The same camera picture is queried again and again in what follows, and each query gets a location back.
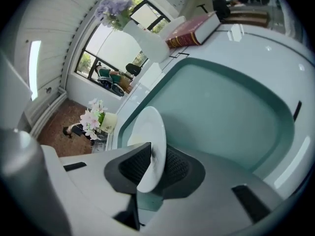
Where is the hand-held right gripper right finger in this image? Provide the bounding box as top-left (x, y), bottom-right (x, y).
top-left (141, 144), bottom-right (288, 236)

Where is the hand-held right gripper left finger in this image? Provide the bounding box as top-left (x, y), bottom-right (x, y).
top-left (40, 142), bottom-right (152, 236)

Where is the white round plate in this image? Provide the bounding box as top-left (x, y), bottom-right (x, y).
top-left (126, 106), bottom-right (167, 193)

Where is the pink flower bouquet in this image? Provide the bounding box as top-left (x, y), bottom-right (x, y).
top-left (80, 97), bottom-right (118, 141)

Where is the green tray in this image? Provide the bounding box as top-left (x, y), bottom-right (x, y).
top-left (117, 57), bottom-right (296, 181)

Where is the black backpack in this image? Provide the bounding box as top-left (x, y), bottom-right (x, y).
top-left (126, 63), bottom-right (141, 77)

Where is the ceiling light panel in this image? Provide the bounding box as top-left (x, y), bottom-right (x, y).
top-left (29, 40), bottom-right (42, 102)

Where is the black framed window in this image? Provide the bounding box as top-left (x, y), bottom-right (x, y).
top-left (73, 0), bottom-right (172, 93)

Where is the white vase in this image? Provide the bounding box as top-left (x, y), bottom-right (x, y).
top-left (122, 21), bottom-right (171, 63)

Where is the white table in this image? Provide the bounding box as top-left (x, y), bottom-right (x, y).
top-left (92, 22), bottom-right (315, 201)

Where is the purple flower bouquet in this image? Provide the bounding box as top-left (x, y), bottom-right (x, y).
top-left (94, 0), bottom-right (133, 31)

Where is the red hardcover book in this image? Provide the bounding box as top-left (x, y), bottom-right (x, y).
top-left (165, 11), bottom-right (221, 49)

